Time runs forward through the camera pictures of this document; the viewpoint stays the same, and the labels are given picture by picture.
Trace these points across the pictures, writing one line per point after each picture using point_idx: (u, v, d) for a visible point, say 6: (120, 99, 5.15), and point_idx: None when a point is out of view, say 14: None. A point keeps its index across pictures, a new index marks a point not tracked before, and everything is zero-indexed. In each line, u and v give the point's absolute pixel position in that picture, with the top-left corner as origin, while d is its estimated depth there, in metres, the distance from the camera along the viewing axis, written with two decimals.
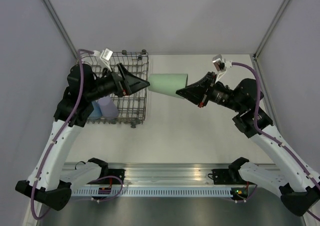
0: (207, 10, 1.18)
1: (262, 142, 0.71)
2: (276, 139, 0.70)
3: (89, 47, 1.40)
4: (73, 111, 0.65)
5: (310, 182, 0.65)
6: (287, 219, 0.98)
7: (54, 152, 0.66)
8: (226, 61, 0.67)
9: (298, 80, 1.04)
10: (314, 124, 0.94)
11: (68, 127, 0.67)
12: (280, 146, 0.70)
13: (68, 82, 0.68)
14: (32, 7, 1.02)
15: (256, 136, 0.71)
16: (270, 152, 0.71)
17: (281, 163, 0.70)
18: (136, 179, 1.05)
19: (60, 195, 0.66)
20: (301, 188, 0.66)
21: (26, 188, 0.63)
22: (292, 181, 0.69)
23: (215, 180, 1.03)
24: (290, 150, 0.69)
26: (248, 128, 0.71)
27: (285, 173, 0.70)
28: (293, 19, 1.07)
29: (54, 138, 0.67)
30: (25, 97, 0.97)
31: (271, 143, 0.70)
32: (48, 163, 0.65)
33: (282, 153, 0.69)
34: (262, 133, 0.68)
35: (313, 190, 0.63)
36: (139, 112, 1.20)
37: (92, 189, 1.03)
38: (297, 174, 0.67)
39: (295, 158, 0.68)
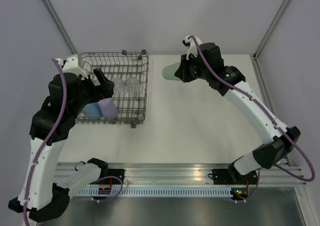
0: (207, 10, 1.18)
1: (235, 98, 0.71)
2: (247, 94, 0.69)
3: (89, 47, 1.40)
4: (54, 127, 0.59)
5: (277, 132, 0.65)
6: (287, 220, 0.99)
7: (37, 173, 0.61)
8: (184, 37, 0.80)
9: (298, 80, 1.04)
10: (313, 124, 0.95)
11: (47, 146, 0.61)
12: (251, 100, 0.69)
13: (50, 90, 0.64)
14: (31, 6, 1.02)
15: (228, 93, 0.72)
16: (242, 108, 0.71)
17: (251, 116, 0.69)
18: (136, 179, 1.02)
19: (56, 206, 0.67)
20: (269, 138, 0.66)
21: (18, 209, 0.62)
22: (261, 133, 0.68)
23: (215, 180, 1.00)
24: (260, 104, 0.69)
26: (221, 86, 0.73)
27: (255, 126, 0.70)
28: (293, 20, 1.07)
29: (34, 160, 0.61)
30: (25, 97, 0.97)
31: (242, 98, 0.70)
32: (34, 184, 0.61)
33: (252, 106, 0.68)
34: (234, 88, 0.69)
35: (279, 138, 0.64)
36: (139, 112, 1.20)
37: (92, 189, 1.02)
38: (266, 125, 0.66)
39: (264, 111, 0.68)
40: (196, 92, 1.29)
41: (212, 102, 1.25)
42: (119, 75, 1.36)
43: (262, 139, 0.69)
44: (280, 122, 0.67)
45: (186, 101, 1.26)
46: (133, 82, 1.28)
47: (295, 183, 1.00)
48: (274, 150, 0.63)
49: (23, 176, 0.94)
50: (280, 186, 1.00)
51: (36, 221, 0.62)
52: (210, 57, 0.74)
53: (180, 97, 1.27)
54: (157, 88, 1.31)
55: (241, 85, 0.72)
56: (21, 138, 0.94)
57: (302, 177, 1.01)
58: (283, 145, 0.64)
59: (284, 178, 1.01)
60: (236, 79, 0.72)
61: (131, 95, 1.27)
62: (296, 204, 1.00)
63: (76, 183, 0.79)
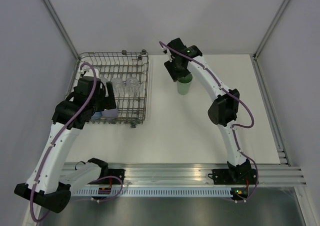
0: (207, 10, 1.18)
1: (194, 68, 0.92)
2: (201, 64, 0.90)
3: (89, 47, 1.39)
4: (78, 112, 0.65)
5: (221, 92, 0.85)
6: (287, 220, 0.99)
7: (52, 155, 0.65)
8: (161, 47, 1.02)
9: (298, 80, 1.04)
10: (313, 125, 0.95)
11: (67, 130, 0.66)
12: (204, 70, 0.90)
13: (77, 86, 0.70)
14: (32, 7, 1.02)
15: (189, 65, 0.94)
16: (199, 76, 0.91)
17: (204, 82, 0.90)
18: (136, 179, 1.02)
19: (58, 199, 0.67)
20: (215, 97, 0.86)
21: (25, 192, 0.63)
22: (211, 94, 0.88)
23: (215, 180, 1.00)
24: (211, 72, 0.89)
26: (184, 60, 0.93)
27: (207, 90, 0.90)
28: (292, 21, 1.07)
29: (52, 141, 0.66)
30: (25, 97, 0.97)
31: (198, 68, 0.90)
32: (47, 166, 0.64)
33: (205, 74, 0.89)
34: (192, 59, 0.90)
35: (222, 97, 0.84)
36: (139, 112, 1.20)
37: (92, 189, 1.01)
38: (213, 88, 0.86)
39: (214, 78, 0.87)
40: (196, 92, 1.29)
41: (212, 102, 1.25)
42: (119, 75, 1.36)
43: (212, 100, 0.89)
44: (224, 85, 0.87)
45: (187, 101, 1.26)
46: (134, 82, 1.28)
47: (295, 183, 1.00)
48: (217, 105, 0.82)
49: (23, 176, 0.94)
50: (280, 186, 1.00)
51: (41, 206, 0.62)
52: (174, 45, 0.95)
53: (180, 97, 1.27)
54: (157, 88, 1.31)
55: (199, 57, 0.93)
56: (21, 138, 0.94)
57: (302, 177, 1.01)
58: (224, 101, 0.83)
59: (284, 178, 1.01)
60: (195, 54, 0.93)
61: (131, 95, 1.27)
62: (296, 204, 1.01)
63: (77, 181, 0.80)
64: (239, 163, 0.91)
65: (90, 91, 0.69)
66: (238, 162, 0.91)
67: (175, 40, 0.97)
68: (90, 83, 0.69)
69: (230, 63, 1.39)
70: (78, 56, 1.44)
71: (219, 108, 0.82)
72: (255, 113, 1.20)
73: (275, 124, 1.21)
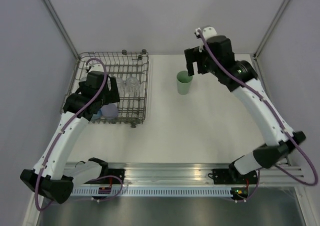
0: (207, 10, 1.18)
1: (245, 96, 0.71)
2: (258, 94, 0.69)
3: (89, 47, 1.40)
4: (89, 102, 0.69)
5: (283, 136, 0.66)
6: (287, 220, 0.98)
7: (60, 141, 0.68)
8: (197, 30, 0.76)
9: (299, 80, 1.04)
10: (313, 125, 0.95)
11: (77, 118, 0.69)
12: (261, 102, 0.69)
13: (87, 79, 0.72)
14: (32, 7, 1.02)
15: (237, 90, 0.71)
16: (251, 107, 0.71)
17: (257, 115, 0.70)
18: (136, 178, 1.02)
19: (64, 188, 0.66)
20: (274, 141, 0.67)
21: (31, 177, 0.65)
22: (266, 134, 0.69)
23: (215, 180, 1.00)
24: (271, 106, 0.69)
26: (232, 82, 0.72)
27: (261, 126, 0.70)
28: (293, 21, 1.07)
29: (62, 129, 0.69)
30: (26, 97, 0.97)
31: (252, 98, 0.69)
32: (55, 152, 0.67)
33: (263, 108, 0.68)
34: (245, 85, 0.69)
35: (285, 143, 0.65)
36: (140, 112, 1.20)
37: (92, 189, 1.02)
38: (273, 128, 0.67)
39: (274, 115, 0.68)
40: (196, 92, 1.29)
41: (212, 102, 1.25)
42: (119, 75, 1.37)
43: (267, 141, 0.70)
44: (287, 126, 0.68)
45: (187, 101, 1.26)
46: (134, 82, 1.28)
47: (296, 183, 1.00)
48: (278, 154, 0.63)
49: None
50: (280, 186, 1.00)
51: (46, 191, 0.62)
52: (222, 53, 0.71)
53: (180, 97, 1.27)
54: (157, 88, 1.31)
55: (254, 83, 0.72)
56: (21, 138, 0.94)
57: (302, 176, 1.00)
58: (287, 149, 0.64)
59: (285, 178, 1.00)
60: (249, 75, 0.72)
61: (131, 95, 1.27)
62: (296, 204, 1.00)
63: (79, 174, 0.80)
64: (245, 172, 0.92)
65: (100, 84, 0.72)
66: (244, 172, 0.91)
67: (225, 42, 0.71)
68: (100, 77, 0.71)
69: None
70: (78, 56, 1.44)
71: (278, 157, 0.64)
72: None
73: None
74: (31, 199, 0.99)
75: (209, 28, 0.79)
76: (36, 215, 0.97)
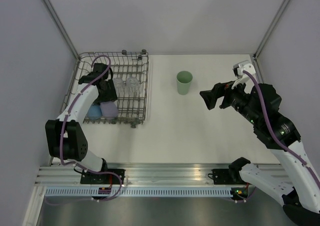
0: (207, 10, 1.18)
1: (285, 159, 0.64)
2: (301, 158, 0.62)
3: (89, 47, 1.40)
4: (98, 77, 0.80)
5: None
6: (286, 219, 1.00)
7: (80, 100, 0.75)
8: (239, 69, 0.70)
9: (299, 80, 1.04)
10: (314, 125, 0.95)
11: (92, 86, 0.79)
12: (304, 167, 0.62)
13: (95, 65, 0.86)
14: (32, 7, 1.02)
15: (277, 150, 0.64)
16: (290, 169, 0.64)
17: (296, 180, 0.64)
18: (136, 179, 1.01)
19: (83, 140, 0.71)
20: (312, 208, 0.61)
21: (56, 125, 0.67)
22: (305, 200, 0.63)
23: (215, 180, 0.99)
24: (314, 174, 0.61)
26: (273, 141, 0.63)
27: (299, 190, 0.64)
28: (292, 21, 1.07)
29: (81, 91, 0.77)
30: (25, 97, 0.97)
31: (294, 162, 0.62)
32: (77, 106, 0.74)
33: (305, 175, 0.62)
34: (288, 150, 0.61)
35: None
36: (140, 112, 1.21)
37: (92, 189, 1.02)
38: (314, 196, 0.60)
39: (317, 182, 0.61)
40: (196, 92, 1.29)
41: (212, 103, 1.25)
42: (119, 75, 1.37)
43: (303, 204, 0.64)
44: None
45: (187, 101, 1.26)
46: (134, 82, 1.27)
47: None
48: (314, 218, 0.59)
49: (23, 176, 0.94)
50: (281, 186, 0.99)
51: (72, 132, 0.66)
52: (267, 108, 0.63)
53: (179, 97, 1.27)
54: (157, 88, 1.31)
55: (297, 145, 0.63)
56: (21, 138, 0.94)
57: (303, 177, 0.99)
58: None
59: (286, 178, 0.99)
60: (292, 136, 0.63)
61: (131, 95, 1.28)
62: None
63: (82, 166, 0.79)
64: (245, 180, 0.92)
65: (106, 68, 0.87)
66: (244, 177, 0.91)
67: (272, 96, 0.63)
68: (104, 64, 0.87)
69: (230, 63, 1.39)
70: (78, 56, 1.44)
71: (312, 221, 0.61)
72: None
73: None
74: (31, 200, 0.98)
75: (249, 64, 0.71)
76: (36, 215, 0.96)
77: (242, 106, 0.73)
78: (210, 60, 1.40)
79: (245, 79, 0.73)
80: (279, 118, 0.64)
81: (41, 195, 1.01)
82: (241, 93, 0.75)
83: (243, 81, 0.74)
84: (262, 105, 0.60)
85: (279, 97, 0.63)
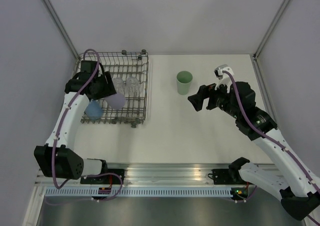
0: (207, 10, 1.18)
1: (266, 146, 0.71)
2: (279, 143, 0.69)
3: (89, 47, 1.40)
4: (88, 81, 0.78)
5: (312, 188, 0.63)
6: (286, 220, 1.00)
7: (69, 116, 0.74)
8: (218, 70, 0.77)
9: (299, 80, 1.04)
10: (314, 124, 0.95)
11: (80, 96, 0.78)
12: (284, 151, 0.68)
13: (82, 66, 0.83)
14: (32, 7, 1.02)
15: (259, 140, 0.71)
16: (273, 155, 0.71)
17: (280, 165, 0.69)
18: (136, 179, 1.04)
19: (76, 162, 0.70)
20: (301, 192, 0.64)
21: (45, 151, 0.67)
22: (292, 184, 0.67)
23: (215, 180, 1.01)
24: (294, 157, 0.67)
26: (252, 131, 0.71)
27: (285, 175, 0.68)
28: (292, 21, 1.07)
29: (69, 105, 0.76)
30: (26, 97, 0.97)
31: (274, 147, 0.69)
32: (65, 125, 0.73)
33: (286, 158, 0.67)
34: (266, 136, 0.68)
35: (315, 196, 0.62)
36: (140, 112, 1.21)
37: (92, 189, 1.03)
38: (299, 179, 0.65)
39: (299, 164, 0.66)
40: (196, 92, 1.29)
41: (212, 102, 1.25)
42: (119, 75, 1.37)
43: (293, 190, 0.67)
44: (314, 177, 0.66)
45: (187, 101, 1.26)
46: (134, 82, 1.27)
47: None
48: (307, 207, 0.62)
49: (23, 176, 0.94)
50: None
51: (63, 159, 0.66)
52: (245, 103, 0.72)
53: (179, 98, 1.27)
54: (157, 88, 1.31)
55: (274, 132, 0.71)
56: (21, 138, 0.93)
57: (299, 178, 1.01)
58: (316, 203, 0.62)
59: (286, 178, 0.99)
60: (267, 125, 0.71)
61: (131, 95, 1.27)
62: None
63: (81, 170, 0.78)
64: (245, 179, 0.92)
65: (94, 68, 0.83)
66: (243, 175, 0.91)
67: (247, 92, 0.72)
68: (92, 63, 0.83)
69: (230, 63, 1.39)
70: (78, 56, 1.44)
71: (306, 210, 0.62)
72: None
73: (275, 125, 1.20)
74: (31, 200, 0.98)
75: (228, 67, 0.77)
76: (36, 215, 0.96)
77: (225, 104, 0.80)
78: (210, 60, 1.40)
79: (226, 80, 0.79)
80: (256, 112, 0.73)
81: (41, 195, 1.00)
82: (223, 92, 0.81)
83: (224, 83, 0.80)
84: (239, 101, 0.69)
85: (254, 93, 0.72)
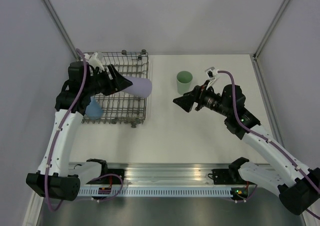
0: (207, 10, 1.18)
1: (252, 140, 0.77)
2: (263, 136, 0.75)
3: (89, 47, 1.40)
4: (77, 96, 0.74)
5: (299, 174, 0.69)
6: (287, 220, 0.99)
7: (60, 140, 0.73)
8: (213, 70, 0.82)
9: (299, 80, 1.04)
10: (314, 124, 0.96)
11: (72, 113, 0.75)
12: (268, 143, 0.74)
13: (70, 74, 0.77)
14: (32, 7, 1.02)
15: (246, 136, 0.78)
16: (259, 148, 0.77)
17: (267, 157, 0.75)
18: (136, 179, 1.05)
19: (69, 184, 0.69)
20: (290, 179, 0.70)
21: (37, 179, 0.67)
22: (281, 173, 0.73)
23: (215, 180, 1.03)
24: (278, 146, 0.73)
26: (239, 129, 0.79)
27: (274, 166, 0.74)
28: (292, 21, 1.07)
29: (60, 126, 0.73)
30: (26, 98, 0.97)
31: (258, 140, 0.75)
32: (57, 150, 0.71)
33: (271, 149, 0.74)
34: (250, 131, 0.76)
35: (302, 181, 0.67)
36: (140, 112, 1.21)
37: (92, 189, 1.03)
38: (286, 167, 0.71)
39: (284, 153, 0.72)
40: None
41: None
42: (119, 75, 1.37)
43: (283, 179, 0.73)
44: (300, 163, 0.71)
45: None
46: None
47: None
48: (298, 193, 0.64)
49: (23, 176, 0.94)
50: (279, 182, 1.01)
51: (55, 187, 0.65)
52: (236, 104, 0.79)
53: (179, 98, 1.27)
54: (157, 88, 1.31)
55: (257, 127, 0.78)
56: (21, 138, 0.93)
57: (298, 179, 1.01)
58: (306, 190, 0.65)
59: None
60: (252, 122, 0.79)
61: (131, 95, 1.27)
62: None
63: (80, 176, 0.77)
64: (244, 178, 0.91)
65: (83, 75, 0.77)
66: (242, 175, 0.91)
67: (239, 95, 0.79)
68: (80, 69, 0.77)
69: (230, 63, 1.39)
70: (78, 56, 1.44)
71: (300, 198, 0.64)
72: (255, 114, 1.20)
73: (275, 125, 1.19)
74: (31, 200, 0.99)
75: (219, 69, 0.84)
76: (36, 215, 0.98)
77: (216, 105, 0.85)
78: (210, 60, 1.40)
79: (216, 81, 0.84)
80: (243, 112, 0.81)
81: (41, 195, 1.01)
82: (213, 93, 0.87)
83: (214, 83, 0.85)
84: (234, 104, 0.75)
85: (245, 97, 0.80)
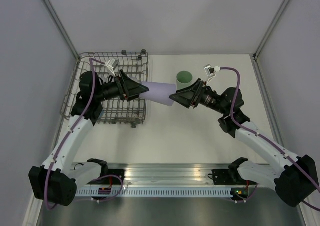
0: (207, 10, 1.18)
1: (243, 135, 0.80)
2: (252, 129, 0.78)
3: (89, 47, 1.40)
4: (87, 108, 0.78)
5: (287, 161, 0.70)
6: (287, 220, 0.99)
7: (70, 140, 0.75)
8: (215, 67, 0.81)
9: (299, 79, 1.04)
10: (314, 124, 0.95)
11: (84, 120, 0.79)
12: (257, 135, 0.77)
13: (81, 87, 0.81)
14: (32, 6, 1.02)
15: (237, 133, 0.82)
16: (251, 142, 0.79)
17: (259, 150, 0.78)
18: (136, 179, 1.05)
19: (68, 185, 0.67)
20: (280, 167, 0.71)
21: (40, 173, 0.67)
22: (272, 163, 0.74)
23: (215, 180, 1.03)
24: (267, 138, 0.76)
26: (231, 127, 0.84)
27: (266, 157, 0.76)
28: (292, 21, 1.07)
29: (71, 128, 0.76)
30: (26, 97, 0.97)
31: (249, 134, 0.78)
32: (64, 149, 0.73)
33: (260, 141, 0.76)
34: (241, 126, 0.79)
35: (291, 167, 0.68)
36: (140, 112, 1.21)
37: (92, 189, 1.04)
38: (275, 156, 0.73)
39: (273, 144, 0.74)
40: None
41: None
42: None
43: (275, 169, 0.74)
44: (289, 152, 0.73)
45: None
46: None
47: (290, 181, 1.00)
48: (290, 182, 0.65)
49: (23, 175, 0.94)
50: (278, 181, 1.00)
51: (56, 182, 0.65)
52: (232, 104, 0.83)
53: None
54: None
55: (248, 123, 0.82)
56: (21, 137, 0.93)
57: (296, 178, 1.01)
58: (297, 177, 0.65)
59: None
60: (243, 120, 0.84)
61: None
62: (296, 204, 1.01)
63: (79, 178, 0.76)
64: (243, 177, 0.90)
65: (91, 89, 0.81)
66: (241, 172, 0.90)
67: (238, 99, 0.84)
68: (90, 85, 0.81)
69: (230, 63, 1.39)
70: (78, 56, 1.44)
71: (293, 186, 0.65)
72: (255, 113, 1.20)
73: (275, 124, 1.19)
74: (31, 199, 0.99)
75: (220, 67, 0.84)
76: (36, 214, 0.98)
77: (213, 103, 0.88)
78: (210, 60, 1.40)
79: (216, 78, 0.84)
80: (238, 112, 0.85)
81: None
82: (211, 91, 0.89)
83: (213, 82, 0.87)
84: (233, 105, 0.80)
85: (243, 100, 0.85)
